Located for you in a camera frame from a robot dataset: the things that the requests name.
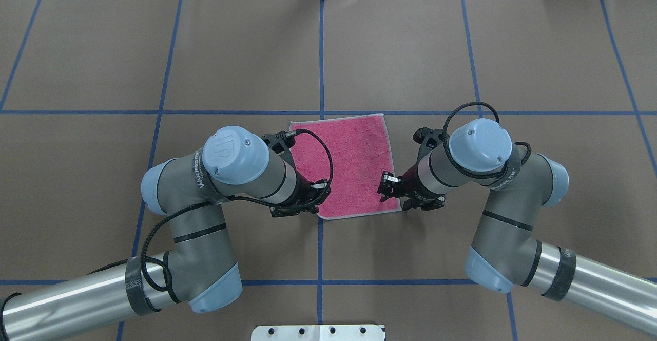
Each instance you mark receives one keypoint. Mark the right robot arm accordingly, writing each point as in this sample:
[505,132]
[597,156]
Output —
[503,252]

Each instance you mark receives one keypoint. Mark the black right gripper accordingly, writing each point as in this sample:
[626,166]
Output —
[409,182]

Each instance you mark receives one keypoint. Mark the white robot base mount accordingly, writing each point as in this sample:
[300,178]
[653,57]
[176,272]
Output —
[320,332]

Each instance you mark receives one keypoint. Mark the pink and grey towel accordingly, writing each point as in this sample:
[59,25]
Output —
[361,152]

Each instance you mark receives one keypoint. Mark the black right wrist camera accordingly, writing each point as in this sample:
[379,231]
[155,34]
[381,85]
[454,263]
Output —
[429,140]

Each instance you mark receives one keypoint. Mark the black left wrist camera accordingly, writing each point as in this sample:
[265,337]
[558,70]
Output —
[281,144]

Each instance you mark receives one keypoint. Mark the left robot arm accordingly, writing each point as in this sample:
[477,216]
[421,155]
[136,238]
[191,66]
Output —
[188,255]

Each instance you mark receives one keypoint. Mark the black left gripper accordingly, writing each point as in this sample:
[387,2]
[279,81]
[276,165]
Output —
[305,190]

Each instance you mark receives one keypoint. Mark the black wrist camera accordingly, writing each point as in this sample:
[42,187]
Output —
[281,144]
[429,140]

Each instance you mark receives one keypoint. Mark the brown paper table cover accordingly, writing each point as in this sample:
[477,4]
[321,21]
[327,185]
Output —
[94,92]

